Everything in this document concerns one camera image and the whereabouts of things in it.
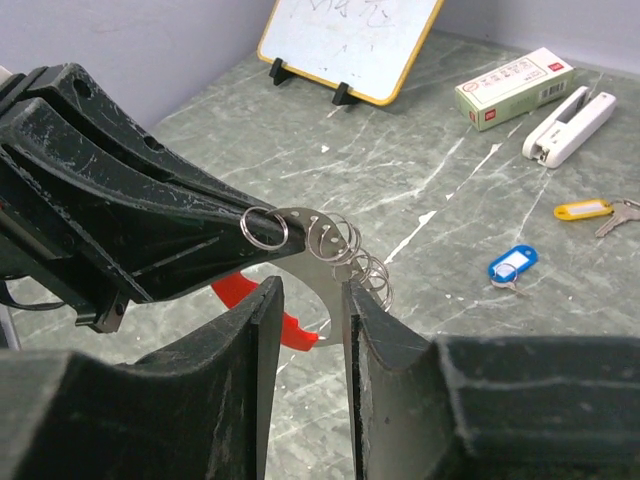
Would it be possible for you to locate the blue key tag with key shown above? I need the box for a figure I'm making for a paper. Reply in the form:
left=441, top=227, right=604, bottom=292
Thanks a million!
left=487, top=244, right=538, bottom=295

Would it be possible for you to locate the white stapler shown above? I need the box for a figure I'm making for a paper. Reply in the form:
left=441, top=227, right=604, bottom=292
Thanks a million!
left=521, top=86, right=617, bottom=169

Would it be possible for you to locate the white board yellow frame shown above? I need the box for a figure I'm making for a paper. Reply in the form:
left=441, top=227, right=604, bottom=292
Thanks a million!
left=257, top=0, right=443, bottom=106

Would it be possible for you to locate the green white staples box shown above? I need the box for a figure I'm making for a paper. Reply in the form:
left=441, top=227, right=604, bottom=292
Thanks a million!
left=454, top=47, right=576, bottom=131

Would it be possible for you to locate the metal key organizer red handle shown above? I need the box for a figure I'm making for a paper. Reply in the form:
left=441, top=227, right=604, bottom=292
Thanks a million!
left=238, top=206, right=394, bottom=351

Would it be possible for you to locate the yellow key tag with key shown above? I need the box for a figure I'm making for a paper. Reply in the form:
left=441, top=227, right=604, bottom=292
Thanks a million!
left=553, top=199, right=639, bottom=238

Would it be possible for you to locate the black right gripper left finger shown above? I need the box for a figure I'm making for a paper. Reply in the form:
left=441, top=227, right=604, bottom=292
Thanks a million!
left=1, top=277, right=284, bottom=479

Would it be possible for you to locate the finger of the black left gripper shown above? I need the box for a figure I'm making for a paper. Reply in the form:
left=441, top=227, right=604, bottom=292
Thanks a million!
left=1, top=98, right=304, bottom=333
left=1, top=62, right=272, bottom=209

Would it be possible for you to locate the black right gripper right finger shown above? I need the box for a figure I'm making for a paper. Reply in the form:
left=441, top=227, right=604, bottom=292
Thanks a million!
left=343, top=282, right=639, bottom=479

